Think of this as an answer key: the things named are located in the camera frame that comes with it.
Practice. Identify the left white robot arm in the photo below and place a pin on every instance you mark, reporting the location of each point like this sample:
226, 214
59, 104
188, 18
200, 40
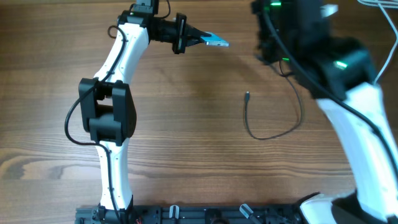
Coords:
104, 115

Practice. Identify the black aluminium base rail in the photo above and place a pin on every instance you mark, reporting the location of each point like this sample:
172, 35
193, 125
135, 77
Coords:
175, 214

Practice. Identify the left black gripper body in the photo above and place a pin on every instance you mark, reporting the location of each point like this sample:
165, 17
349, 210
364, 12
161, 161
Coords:
173, 32

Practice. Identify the blue Galaxy smartphone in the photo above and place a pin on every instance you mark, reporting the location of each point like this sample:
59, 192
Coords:
215, 40

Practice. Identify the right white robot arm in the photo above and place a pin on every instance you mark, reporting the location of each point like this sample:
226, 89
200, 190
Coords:
340, 76

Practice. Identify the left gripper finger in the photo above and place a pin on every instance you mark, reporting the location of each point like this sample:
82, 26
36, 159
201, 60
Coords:
192, 42
193, 32

